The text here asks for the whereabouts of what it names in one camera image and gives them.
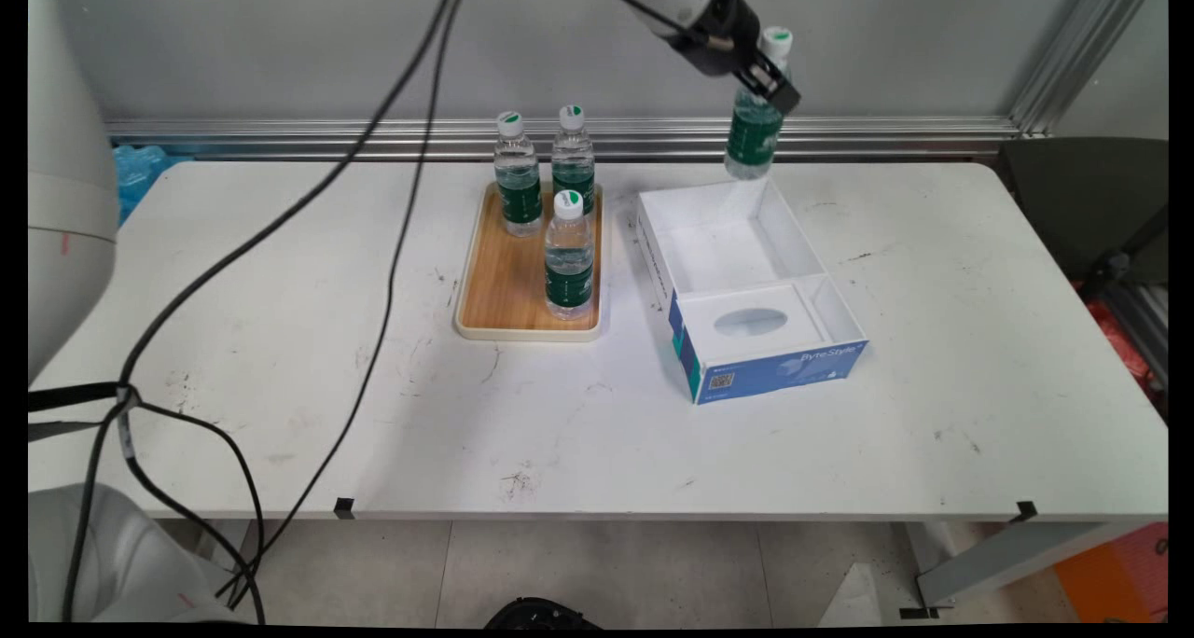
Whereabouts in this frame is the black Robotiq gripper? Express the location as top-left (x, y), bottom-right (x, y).
top-left (666, 0), bottom-right (802, 118)

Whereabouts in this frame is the green label water bottle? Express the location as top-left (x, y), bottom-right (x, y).
top-left (551, 104), bottom-right (597, 215)
top-left (724, 27), bottom-right (795, 183)
top-left (493, 111), bottom-right (544, 239)
top-left (544, 190), bottom-right (596, 321)

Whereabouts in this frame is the open blue white cardboard box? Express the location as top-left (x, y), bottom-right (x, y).
top-left (637, 177), bottom-right (871, 407)

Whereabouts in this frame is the dark grey chair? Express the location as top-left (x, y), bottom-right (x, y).
top-left (993, 139), bottom-right (1169, 290)

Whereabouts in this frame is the bamboo tray with white rim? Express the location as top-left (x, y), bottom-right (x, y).
top-left (454, 181), bottom-right (613, 344)

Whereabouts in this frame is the red patterned bag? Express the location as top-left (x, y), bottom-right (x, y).
top-left (1073, 284), bottom-right (1158, 398)

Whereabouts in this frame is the white table leg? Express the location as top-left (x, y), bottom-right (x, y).
top-left (191, 518), bottom-right (251, 583)
top-left (916, 522), bottom-right (1134, 611)

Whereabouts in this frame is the black round floor object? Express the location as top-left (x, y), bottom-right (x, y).
top-left (484, 598), bottom-right (604, 630)

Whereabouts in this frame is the orange floor box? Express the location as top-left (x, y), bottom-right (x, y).
top-left (1053, 523), bottom-right (1169, 624)

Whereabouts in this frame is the blue plastic wrapped bottle pack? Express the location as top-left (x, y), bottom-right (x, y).
top-left (112, 144), bottom-right (194, 227)

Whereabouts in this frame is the horizontal aluminium frame rail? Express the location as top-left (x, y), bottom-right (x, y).
top-left (104, 118), bottom-right (1023, 163)

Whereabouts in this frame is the slanted aluminium frame post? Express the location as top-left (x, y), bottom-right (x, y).
top-left (1007, 0), bottom-right (1159, 141)

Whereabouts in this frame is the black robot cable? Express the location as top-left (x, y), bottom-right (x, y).
top-left (216, 0), bottom-right (479, 611)
top-left (62, 0), bottom-right (467, 624)

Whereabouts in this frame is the aluminium frame bar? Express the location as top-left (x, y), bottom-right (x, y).
top-left (1105, 284), bottom-right (1169, 389)

